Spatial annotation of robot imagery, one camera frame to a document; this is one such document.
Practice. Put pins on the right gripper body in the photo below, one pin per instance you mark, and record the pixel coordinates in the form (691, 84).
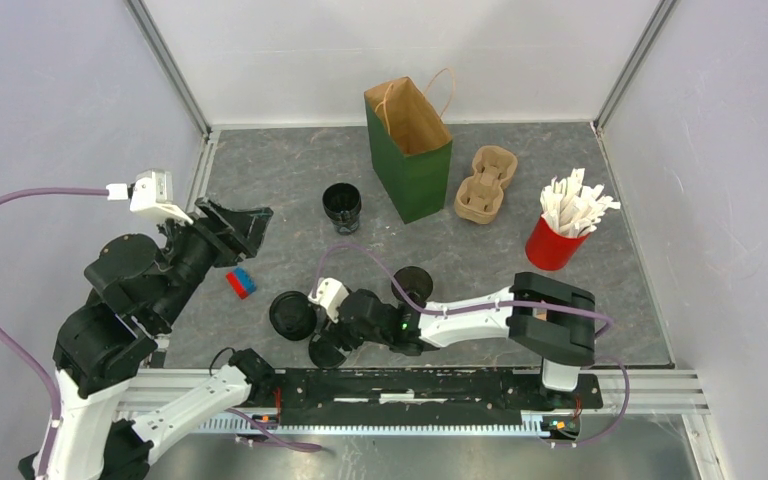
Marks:
(354, 338)

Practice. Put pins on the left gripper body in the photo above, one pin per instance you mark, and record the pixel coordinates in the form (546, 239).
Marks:
(196, 250)

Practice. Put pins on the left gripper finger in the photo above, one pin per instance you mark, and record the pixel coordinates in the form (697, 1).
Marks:
(249, 228)
(214, 225)

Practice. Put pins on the black coffee cup front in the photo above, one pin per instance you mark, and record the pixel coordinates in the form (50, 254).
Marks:
(416, 282)

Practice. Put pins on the black coffee cup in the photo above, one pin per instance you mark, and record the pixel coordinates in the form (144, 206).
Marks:
(416, 282)
(342, 204)

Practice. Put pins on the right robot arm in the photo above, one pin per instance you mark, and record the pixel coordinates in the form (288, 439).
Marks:
(555, 320)

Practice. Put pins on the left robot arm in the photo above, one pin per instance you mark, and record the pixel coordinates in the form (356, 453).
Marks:
(138, 290)

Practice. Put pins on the red blue toy block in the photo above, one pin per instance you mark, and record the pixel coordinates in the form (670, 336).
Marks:
(241, 282)

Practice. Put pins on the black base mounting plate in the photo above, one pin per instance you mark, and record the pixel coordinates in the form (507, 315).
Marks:
(424, 397)

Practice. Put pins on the cardboard two-cup carrier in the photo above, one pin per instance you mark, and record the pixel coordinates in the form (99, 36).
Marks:
(480, 196)

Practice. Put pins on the green paper bag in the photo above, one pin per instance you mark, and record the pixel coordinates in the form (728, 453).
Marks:
(410, 147)

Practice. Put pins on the red cup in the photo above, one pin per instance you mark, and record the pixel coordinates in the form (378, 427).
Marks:
(549, 251)

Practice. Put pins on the white paper stick bundle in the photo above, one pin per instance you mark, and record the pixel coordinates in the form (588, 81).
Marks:
(572, 209)

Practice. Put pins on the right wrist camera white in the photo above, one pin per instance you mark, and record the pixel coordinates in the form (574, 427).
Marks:
(329, 294)

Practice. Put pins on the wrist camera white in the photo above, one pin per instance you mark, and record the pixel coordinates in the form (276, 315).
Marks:
(152, 198)
(329, 294)

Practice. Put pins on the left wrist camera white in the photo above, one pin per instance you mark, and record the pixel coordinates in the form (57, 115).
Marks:
(152, 198)

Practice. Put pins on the slotted cable duct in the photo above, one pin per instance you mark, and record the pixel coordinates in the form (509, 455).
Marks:
(530, 425)

